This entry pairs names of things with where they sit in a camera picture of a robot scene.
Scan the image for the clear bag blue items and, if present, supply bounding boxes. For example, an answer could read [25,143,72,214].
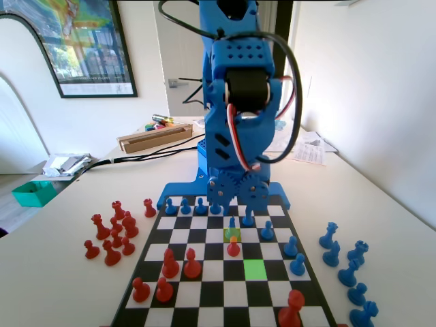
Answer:
[268,117,307,154]

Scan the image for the red rook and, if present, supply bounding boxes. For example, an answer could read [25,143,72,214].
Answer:
[142,198,157,218]
[111,200,126,221]

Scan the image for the long cardboard box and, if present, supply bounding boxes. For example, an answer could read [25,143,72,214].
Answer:
[116,123,194,154]

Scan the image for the coloured markers bundle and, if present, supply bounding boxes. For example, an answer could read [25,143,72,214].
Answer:
[144,113,175,132]

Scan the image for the blue queen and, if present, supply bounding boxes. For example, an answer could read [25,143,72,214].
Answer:
[318,221,340,249]

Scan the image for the blue knight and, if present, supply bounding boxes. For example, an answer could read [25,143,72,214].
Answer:
[322,240,341,268]

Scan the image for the black white chessboard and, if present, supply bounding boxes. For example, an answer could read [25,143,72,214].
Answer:
[109,194,339,327]

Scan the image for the red king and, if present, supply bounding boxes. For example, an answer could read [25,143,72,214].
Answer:
[277,290,306,327]

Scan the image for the red queen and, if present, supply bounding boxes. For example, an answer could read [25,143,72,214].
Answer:
[91,213,112,240]

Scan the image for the silver foil packaging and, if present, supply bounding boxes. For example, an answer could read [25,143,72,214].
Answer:
[42,153,93,178]

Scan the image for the framed poster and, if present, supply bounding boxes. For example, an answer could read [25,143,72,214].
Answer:
[40,0,139,99]

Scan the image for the green plastic bin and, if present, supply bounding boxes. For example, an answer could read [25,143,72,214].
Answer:
[11,180,57,208]

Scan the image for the white arched panel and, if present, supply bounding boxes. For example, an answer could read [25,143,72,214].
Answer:
[0,12,52,173]

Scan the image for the white red servo wire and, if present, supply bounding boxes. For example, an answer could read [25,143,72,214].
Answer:
[226,74,297,173]

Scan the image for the blue arm base plate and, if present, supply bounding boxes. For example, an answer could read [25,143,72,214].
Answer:
[156,175,292,211]

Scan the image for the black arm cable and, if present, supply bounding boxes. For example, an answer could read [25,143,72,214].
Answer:
[158,0,304,164]

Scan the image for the black cable bundle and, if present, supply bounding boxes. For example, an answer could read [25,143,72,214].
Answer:
[77,133,205,175]

